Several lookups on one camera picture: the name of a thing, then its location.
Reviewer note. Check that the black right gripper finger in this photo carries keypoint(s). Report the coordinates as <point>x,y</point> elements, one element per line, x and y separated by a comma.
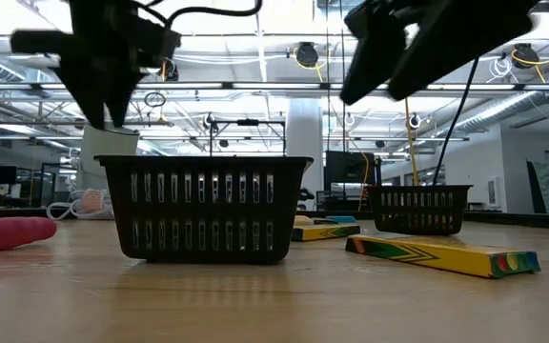
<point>446,57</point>
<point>372,57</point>

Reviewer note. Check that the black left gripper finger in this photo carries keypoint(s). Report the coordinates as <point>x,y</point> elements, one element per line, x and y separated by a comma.
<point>91,95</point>
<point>122,90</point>

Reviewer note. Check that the black plastic slotted basket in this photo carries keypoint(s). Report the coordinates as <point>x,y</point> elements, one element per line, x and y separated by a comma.
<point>203,164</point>
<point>417,189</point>

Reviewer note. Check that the yellow crayon box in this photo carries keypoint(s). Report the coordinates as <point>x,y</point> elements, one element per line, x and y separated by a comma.
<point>322,232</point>
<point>446,259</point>

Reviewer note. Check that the small black hanging reel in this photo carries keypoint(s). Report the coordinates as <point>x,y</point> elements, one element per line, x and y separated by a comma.
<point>414,121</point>

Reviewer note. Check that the white building column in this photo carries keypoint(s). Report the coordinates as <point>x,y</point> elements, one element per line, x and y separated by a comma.
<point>304,143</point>

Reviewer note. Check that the black neighbouring station frame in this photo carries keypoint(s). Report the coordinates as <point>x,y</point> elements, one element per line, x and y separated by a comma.
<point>248,122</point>

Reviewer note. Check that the small wall picture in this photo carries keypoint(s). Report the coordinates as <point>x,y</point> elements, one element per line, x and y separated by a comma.
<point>493,191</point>

